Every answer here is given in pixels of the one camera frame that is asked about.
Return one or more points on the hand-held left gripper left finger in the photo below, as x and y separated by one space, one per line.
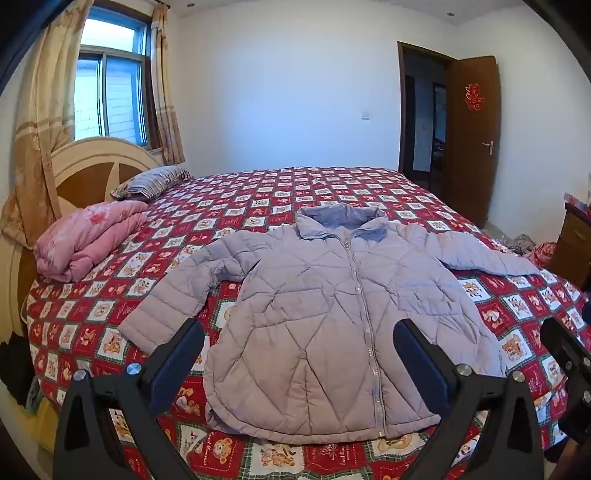
178 364

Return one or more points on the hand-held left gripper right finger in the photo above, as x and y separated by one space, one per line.
422 364

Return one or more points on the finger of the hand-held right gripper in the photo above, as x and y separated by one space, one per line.
575 355

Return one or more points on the quilted puffer jacket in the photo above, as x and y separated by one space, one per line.
304 314

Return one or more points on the red bag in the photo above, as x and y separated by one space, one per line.
545 254

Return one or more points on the brown wooden cabinet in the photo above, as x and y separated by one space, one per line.
572 244

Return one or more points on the grey crumpled cloth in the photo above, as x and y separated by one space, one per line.
519 242

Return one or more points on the yellow box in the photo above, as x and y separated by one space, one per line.
44 424

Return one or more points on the pink folded quilt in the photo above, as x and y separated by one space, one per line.
87 235

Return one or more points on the dark cloth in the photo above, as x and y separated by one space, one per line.
16 369

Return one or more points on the striped pillow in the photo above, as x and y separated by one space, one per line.
150 181

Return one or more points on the red printed checkered bedspread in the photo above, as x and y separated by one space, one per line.
258 194

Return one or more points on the brown wooden door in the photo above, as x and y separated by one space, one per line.
471 152

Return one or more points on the cream wooden headboard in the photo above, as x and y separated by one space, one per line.
87 159

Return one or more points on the red paper door decoration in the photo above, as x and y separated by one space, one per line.
472 96

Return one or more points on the window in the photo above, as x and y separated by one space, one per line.
117 87

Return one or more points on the dark wooden door frame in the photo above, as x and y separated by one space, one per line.
402 106

